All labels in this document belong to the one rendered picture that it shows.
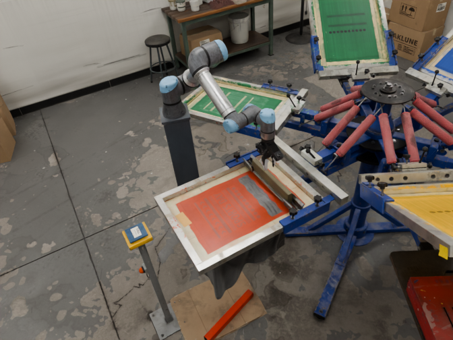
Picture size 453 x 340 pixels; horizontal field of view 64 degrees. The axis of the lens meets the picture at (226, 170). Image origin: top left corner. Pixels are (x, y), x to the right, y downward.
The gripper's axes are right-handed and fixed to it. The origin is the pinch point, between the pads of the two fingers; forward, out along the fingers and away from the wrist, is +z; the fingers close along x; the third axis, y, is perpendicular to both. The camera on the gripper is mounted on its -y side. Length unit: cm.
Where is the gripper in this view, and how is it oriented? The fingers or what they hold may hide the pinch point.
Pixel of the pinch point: (269, 167)
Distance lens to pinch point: 203.0
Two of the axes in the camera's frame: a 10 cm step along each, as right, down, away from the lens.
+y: -5.0, -5.5, 6.7
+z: 0.8, 7.4, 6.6
